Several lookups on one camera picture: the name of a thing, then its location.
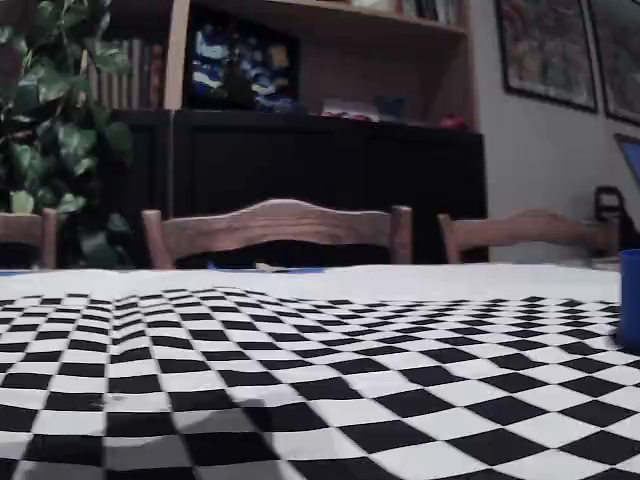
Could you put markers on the black framed picture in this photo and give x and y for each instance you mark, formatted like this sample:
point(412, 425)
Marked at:
point(620, 55)
point(545, 50)

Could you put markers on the black white checkered mat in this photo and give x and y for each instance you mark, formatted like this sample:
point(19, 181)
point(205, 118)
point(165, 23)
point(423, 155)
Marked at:
point(350, 400)

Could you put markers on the blue starry night picture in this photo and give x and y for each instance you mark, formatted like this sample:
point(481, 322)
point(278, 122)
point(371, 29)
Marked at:
point(240, 70)

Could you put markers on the light wooden bookshelf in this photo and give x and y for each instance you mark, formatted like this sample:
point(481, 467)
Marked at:
point(400, 65)

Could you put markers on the blue round box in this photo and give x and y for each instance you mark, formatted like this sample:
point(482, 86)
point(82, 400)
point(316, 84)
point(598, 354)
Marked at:
point(631, 300)

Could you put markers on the row of striped books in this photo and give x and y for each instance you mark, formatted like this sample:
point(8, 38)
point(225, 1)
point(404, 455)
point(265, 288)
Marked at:
point(125, 75)

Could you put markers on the open laptop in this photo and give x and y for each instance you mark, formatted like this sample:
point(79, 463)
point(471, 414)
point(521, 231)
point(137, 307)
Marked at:
point(632, 160)

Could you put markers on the black cabinet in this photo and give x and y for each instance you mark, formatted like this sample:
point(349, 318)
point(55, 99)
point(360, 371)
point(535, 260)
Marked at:
point(325, 165)

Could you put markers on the blue tape strip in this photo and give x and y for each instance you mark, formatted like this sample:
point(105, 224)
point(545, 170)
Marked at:
point(310, 270)

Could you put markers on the small red shelf item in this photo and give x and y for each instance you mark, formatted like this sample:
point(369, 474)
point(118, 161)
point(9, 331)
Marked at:
point(454, 121)

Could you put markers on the green leafy plant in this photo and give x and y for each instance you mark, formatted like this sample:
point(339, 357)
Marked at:
point(45, 100)

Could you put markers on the tan paper scrap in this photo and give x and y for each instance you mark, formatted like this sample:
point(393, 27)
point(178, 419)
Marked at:
point(272, 267)

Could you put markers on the brown wooden chair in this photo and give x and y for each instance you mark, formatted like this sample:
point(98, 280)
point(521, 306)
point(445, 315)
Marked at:
point(25, 232)
point(280, 225)
point(525, 227)

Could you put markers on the small blue shelf item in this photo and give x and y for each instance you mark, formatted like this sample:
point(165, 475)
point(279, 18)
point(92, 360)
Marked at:
point(395, 106)

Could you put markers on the white red shelf item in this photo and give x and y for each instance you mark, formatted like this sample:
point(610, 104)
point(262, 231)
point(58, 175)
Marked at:
point(350, 109)

